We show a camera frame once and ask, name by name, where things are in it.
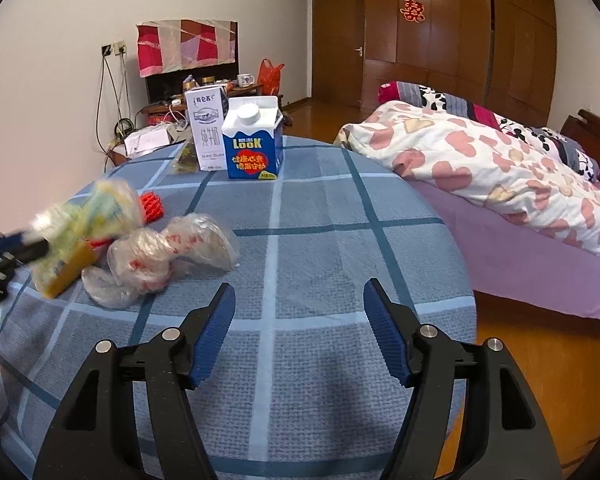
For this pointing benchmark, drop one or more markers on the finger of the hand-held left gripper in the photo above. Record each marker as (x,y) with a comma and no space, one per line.
(30,251)
(5,242)

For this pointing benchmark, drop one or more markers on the red paper decoration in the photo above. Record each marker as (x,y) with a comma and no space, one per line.
(413,10)

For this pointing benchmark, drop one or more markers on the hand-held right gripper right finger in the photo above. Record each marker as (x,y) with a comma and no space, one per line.
(387,340)

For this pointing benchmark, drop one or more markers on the yellow snack packet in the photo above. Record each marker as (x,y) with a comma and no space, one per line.
(70,260)

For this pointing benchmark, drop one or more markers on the black television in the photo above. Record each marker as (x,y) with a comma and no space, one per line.
(165,87)

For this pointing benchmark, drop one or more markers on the white cardboard box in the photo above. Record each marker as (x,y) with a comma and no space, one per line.
(147,140)

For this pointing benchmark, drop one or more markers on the heart print quilt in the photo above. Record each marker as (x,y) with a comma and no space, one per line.
(480,160)

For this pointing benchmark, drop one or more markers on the white mug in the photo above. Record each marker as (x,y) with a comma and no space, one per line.
(244,80)

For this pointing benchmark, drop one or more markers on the clear crumpled plastic bag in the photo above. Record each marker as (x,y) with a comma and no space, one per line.
(145,260)

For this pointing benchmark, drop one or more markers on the red ribbed object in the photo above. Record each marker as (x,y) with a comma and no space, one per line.
(152,207)

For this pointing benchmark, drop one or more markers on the jar with gold lid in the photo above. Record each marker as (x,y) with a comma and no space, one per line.
(209,80)
(191,84)

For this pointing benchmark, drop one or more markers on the patchwork patterned blanket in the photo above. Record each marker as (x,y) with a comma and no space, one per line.
(455,105)

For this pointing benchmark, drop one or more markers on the wall power outlet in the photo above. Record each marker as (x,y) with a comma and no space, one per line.
(115,48)

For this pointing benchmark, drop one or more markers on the blue checked tablecloth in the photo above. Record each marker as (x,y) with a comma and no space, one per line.
(320,260)

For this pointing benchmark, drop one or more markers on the red plastic bag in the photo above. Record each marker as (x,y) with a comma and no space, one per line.
(271,77)

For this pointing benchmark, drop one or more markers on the red pink patchwork cloth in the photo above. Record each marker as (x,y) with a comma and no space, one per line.
(180,45)

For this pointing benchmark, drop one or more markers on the dark snack packet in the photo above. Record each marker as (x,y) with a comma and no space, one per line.
(186,160)

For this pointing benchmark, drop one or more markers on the wooden wardrobe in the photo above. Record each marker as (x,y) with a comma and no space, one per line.
(440,60)

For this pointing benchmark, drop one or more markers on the white milk carton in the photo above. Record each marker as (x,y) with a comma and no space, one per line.
(205,130)

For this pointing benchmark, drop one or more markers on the blue gable-top carton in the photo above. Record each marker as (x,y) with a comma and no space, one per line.
(252,155)

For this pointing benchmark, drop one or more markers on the wooden television cabinet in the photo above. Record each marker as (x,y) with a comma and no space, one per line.
(152,109)

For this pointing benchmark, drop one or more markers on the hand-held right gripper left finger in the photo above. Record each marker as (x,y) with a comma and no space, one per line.
(212,340)

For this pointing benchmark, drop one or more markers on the purple bed sheet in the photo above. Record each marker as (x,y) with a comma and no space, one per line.
(505,260)

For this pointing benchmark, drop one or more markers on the wooden door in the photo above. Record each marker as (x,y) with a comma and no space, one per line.
(337,45)

